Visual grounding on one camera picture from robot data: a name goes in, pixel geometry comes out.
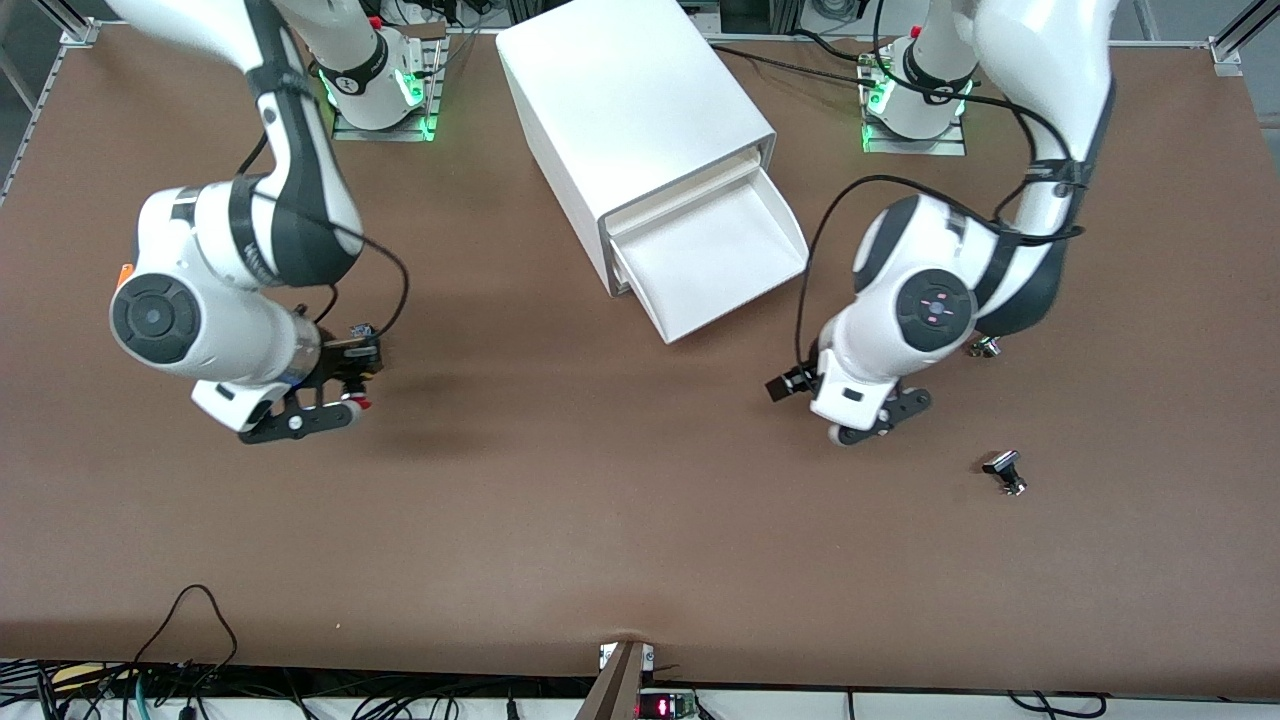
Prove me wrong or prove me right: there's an aluminium frame profile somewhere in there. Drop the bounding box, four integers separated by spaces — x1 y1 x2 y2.
1205 0 1280 76
40 0 101 49

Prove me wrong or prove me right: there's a black power cable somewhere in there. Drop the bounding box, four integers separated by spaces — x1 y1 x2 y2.
708 28 886 89

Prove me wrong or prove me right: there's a looped black cable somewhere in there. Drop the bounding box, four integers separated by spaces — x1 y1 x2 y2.
130 584 241 673

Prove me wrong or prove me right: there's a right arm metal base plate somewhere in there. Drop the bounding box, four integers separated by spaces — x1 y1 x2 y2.
332 25 448 143

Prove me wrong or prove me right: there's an aluminium frame rail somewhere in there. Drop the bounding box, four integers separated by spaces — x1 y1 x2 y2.
0 45 66 206

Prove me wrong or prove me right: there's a brown camera post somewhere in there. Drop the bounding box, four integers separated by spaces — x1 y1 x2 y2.
575 640 646 720

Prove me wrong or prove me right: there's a white drawer cabinet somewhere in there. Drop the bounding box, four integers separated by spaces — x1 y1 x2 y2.
495 0 779 298

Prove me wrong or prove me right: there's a white plastic drawer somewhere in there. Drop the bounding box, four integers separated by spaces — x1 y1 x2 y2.
603 148 766 241
608 165 811 346

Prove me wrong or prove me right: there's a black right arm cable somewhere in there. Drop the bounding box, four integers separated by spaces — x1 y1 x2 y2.
235 60 411 341

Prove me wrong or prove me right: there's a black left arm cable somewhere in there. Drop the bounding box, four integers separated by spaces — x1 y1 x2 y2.
795 0 1091 371

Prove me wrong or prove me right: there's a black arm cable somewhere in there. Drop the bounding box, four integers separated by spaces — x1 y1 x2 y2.
235 60 411 341
795 0 1091 371

